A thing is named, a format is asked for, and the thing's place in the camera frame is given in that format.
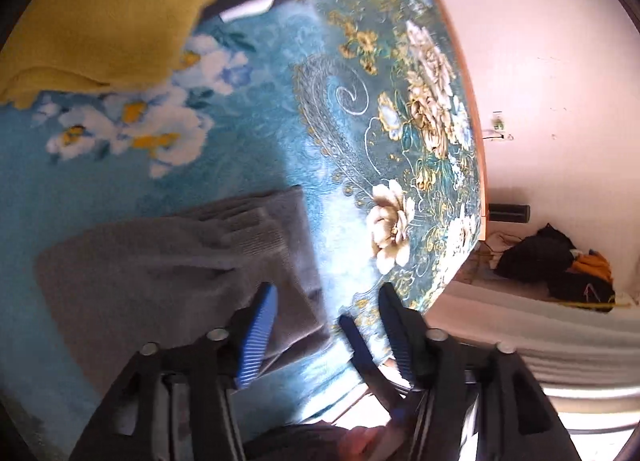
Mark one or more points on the white bedding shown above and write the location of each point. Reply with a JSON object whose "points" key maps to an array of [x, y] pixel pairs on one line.
{"points": [[500, 331]]}

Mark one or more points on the person's right hand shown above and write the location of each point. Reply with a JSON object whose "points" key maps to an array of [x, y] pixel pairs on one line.
{"points": [[365, 441]]}

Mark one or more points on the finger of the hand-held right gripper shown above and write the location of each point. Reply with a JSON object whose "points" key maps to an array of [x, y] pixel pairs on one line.
{"points": [[361, 353]]}

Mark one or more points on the orange garment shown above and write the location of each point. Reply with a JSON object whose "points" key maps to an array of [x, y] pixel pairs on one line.
{"points": [[597, 268]]}

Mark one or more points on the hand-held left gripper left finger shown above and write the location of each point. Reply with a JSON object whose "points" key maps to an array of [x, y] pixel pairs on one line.
{"points": [[257, 336]]}

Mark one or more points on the black clothing pile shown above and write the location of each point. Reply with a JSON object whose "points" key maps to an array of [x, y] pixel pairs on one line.
{"points": [[537, 253]]}

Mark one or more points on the black bag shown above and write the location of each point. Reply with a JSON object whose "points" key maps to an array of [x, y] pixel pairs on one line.
{"points": [[575, 291]]}

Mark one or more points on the wall socket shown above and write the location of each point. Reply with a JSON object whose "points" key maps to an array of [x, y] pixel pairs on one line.
{"points": [[498, 124]]}

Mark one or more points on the grey-blue sweatshirt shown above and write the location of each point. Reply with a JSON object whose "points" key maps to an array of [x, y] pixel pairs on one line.
{"points": [[175, 261]]}

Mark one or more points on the teal floral blanket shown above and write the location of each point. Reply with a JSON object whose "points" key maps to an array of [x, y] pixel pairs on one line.
{"points": [[280, 116]]}

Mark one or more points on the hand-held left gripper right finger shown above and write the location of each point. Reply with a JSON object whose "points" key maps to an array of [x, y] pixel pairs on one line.
{"points": [[398, 336]]}

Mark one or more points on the black box-shaped device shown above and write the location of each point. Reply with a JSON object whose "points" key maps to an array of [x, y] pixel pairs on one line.
{"points": [[509, 213]]}

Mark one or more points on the mustard yellow knit sweater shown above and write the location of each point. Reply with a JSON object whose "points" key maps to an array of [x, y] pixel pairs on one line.
{"points": [[110, 16]]}

